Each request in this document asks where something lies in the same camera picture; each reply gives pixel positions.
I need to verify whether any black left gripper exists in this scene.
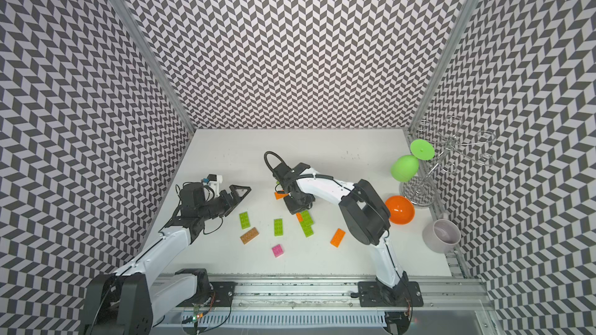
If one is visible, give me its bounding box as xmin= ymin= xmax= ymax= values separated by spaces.
xmin=199 ymin=185 xmax=251 ymax=222

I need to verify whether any green lego plate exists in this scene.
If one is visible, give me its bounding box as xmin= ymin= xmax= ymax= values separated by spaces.
xmin=300 ymin=210 xmax=314 ymax=226
xmin=273 ymin=219 xmax=283 ymax=237
xmin=301 ymin=225 xmax=314 ymax=237

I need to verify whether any green lego plate front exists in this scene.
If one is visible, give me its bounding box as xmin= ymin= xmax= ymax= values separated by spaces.
xmin=301 ymin=225 xmax=314 ymax=237

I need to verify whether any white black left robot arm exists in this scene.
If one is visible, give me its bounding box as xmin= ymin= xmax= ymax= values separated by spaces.
xmin=79 ymin=175 xmax=251 ymax=334

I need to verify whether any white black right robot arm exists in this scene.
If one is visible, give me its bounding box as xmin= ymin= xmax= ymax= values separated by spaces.
xmin=268 ymin=162 xmax=409 ymax=293

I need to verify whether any green lego plate under arm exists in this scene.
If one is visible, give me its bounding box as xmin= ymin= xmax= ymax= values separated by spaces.
xmin=239 ymin=212 xmax=251 ymax=230

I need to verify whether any brown lego plate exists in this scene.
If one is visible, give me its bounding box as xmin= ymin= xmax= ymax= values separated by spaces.
xmin=240 ymin=227 xmax=259 ymax=245

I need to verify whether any pink lego brick front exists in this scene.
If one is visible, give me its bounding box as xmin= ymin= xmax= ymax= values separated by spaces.
xmin=272 ymin=244 xmax=284 ymax=257

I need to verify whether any orange plastic bowl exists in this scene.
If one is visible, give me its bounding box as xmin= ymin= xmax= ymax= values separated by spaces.
xmin=385 ymin=195 xmax=415 ymax=225

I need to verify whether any green plastic wine glass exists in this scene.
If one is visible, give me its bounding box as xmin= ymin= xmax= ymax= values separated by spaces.
xmin=391 ymin=139 xmax=436 ymax=182

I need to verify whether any grey mauve cup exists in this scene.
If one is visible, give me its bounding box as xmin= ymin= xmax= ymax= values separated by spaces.
xmin=422 ymin=220 xmax=462 ymax=254

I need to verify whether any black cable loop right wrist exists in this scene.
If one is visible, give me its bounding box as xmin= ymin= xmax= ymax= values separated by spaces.
xmin=263 ymin=150 xmax=289 ymax=178

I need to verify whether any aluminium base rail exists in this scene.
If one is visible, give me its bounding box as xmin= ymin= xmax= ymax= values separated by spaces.
xmin=155 ymin=275 xmax=503 ymax=334

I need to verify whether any wire glass rack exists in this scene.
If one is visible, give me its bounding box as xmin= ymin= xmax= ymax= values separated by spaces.
xmin=400 ymin=130 xmax=496 ymax=207

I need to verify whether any aluminium corner post left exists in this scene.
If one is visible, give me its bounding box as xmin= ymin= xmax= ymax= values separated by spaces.
xmin=108 ymin=0 xmax=196 ymax=133

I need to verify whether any aluminium corner post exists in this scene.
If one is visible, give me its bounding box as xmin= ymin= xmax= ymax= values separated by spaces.
xmin=408 ymin=0 xmax=480 ymax=133
xmin=108 ymin=0 xmax=196 ymax=133

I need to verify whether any aluminium corner post right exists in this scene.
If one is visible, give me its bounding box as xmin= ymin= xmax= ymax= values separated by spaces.
xmin=408 ymin=0 xmax=480 ymax=133

